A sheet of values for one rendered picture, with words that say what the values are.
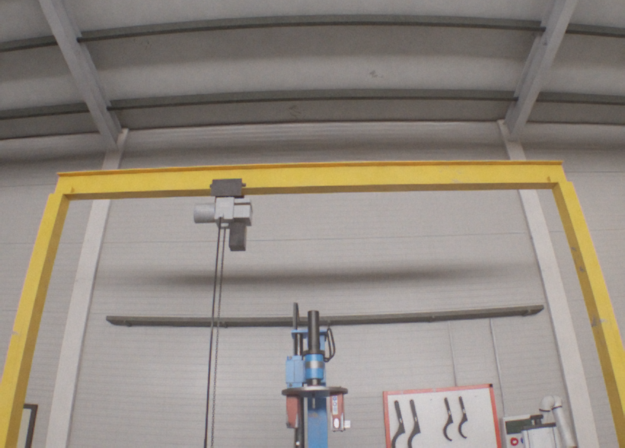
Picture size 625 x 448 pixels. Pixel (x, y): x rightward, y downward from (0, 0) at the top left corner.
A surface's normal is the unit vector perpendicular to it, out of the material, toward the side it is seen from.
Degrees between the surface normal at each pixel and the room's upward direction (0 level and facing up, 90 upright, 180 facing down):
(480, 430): 90
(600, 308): 90
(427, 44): 173
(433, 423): 90
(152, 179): 90
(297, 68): 173
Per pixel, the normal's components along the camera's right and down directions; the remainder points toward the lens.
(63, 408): -0.02, -0.49
